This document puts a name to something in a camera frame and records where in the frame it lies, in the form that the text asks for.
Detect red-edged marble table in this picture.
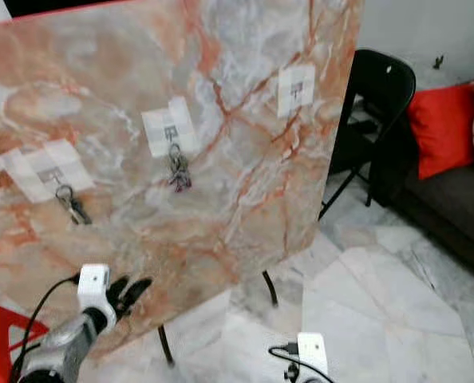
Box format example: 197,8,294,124
0,0,364,368

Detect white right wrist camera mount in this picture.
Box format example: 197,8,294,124
297,333,330,383

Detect black folding chair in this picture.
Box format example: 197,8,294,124
318,48,417,220

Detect red cushion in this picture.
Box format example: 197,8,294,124
406,82,474,180

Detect dark grey sofa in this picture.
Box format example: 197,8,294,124
373,120,474,284

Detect keys with purple tag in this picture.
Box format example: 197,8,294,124
168,144,194,192

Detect clear adhesive wall hook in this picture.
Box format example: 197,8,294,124
2,140,96,204
143,97,199,158
277,64,316,118

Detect black key on ring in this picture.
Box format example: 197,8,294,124
55,184,93,226

